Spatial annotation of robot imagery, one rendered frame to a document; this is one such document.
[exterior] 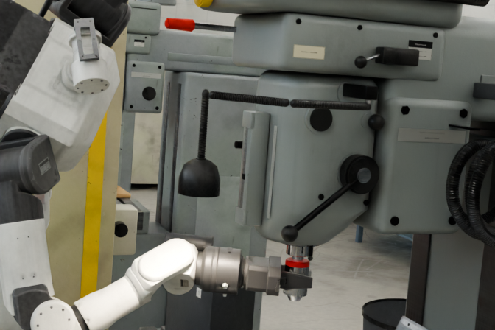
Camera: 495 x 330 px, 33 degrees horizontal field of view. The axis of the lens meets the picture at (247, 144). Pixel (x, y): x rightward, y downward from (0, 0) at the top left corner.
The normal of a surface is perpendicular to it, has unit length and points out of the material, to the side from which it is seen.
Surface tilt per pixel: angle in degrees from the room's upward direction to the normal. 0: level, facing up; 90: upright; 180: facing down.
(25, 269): 77
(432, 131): 90
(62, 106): 58
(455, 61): 90
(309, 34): 90
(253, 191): 90
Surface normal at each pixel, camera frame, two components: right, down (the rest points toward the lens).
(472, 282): -0.92, -0.03
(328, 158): 0.39, 0.12
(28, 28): 0.48, -0.41
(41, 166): 0.97, -0.16
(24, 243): 0.33, -0.11
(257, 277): -0.04, 0.10
